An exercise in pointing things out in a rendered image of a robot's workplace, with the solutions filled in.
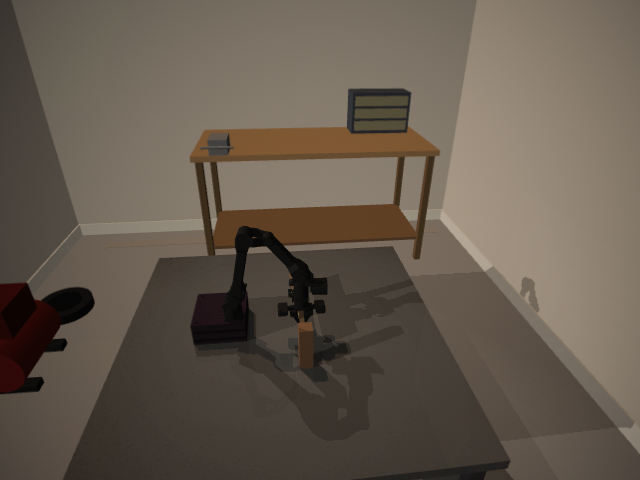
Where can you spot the brown wooden post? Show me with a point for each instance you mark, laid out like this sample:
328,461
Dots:
305,345

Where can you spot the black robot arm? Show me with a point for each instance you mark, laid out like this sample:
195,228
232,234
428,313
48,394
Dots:
302,277

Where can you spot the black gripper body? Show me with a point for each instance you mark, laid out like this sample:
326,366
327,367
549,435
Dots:
301,304

